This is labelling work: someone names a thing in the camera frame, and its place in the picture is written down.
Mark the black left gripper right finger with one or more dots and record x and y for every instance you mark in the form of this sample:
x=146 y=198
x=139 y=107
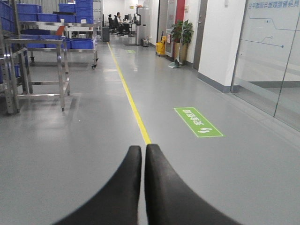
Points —
x=170 y=201

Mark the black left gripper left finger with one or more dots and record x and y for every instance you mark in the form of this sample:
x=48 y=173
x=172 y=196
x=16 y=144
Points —
x=117 y=202

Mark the steel shelf cart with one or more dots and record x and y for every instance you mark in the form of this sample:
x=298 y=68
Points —
x=76 y=19

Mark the green dustpan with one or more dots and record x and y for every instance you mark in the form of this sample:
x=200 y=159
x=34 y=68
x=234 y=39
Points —
x=175 y=63

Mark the yellow mop bucket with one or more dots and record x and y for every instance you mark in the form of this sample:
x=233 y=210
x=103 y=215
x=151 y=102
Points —
x=160 y=46

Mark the blue plastic crate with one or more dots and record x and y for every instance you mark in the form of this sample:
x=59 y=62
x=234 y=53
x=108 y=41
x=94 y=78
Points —
x=82 y=43

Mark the tall potted plant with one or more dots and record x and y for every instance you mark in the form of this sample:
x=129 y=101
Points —
x=181 y=35

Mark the seated person at desk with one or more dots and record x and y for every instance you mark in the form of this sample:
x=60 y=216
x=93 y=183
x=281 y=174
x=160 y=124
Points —
x=122 y=28

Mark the steel frame table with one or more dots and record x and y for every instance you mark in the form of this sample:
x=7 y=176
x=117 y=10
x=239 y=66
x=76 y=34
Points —
x=17 y=83

